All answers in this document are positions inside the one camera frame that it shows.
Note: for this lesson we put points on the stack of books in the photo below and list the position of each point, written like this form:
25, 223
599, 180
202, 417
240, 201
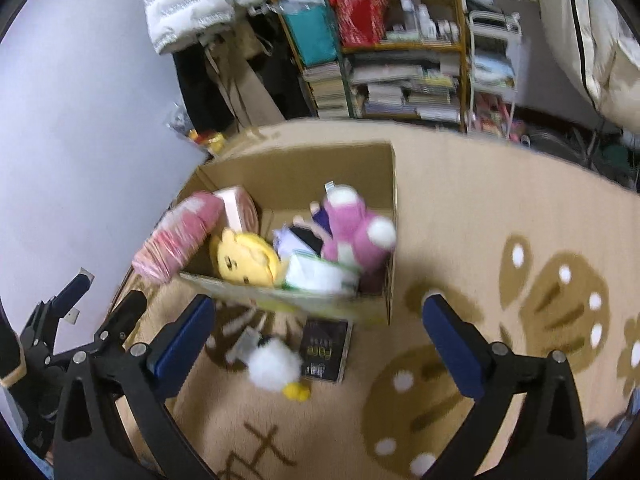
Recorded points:
325, 90

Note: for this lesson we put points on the black coat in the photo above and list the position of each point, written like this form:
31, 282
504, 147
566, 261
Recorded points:
200, 90

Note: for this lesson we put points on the purple haired plush doll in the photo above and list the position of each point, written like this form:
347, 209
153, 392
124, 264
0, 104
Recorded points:
300, 237

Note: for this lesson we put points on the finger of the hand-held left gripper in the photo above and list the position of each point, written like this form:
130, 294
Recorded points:
77, 285
122, 316

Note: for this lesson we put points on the white trolley cart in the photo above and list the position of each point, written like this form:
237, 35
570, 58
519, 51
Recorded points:
492, 70

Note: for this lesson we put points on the white yellow plush duck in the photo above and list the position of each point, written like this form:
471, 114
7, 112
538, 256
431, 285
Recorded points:
272, 365

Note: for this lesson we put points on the pink square face plush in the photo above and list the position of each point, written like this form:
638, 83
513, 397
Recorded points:
240, 207

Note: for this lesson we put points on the beige trousers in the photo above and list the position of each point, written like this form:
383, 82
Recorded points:
250, 95

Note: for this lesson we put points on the red patterned bag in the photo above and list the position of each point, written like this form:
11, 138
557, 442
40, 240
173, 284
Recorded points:
357, 15

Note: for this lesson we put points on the pile of magazines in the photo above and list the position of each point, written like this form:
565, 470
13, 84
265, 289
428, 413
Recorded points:
400, 95

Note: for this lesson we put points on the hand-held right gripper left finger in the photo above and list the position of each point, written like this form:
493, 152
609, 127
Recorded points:
185, 345

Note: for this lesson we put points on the person's leg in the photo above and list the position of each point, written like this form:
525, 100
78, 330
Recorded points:
610, 445

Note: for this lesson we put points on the green white tissue pack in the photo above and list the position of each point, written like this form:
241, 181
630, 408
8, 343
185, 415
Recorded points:
320, 272

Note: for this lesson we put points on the dark green cloth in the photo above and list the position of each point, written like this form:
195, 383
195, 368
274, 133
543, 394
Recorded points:
617, 160

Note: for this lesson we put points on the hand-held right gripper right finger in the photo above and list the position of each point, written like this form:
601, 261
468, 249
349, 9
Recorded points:
452, 355

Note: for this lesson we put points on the pink blanket pack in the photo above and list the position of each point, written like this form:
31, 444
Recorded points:
170, 240

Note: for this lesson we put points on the white puffer jacket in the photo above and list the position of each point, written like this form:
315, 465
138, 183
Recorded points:
185, 5

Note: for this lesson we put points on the black hanging garment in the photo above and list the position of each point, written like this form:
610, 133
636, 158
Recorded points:
285, 85

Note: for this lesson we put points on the black booklet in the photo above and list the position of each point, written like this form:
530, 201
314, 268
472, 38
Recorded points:
325, 347

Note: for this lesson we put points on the pink white plush animal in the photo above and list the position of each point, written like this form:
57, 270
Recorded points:
350, 225

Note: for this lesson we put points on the row of cosmetic bottles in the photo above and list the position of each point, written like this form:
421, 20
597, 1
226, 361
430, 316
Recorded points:
425, 17

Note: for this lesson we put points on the wooden shelf rack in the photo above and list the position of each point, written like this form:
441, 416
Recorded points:
400, 46

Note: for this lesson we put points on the teal bag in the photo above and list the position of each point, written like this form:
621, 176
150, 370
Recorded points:
310, 30

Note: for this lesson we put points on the yellow round plush toy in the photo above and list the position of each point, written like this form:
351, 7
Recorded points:
245, 257

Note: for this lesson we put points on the clear plastic bag of goods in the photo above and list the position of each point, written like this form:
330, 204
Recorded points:
210, 140

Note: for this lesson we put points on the printed cardboard box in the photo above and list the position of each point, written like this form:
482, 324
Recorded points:
300, 180

